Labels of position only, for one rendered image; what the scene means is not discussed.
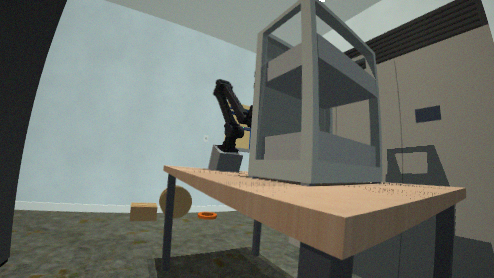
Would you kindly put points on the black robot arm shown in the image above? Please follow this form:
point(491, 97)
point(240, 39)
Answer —
point(233, 130)

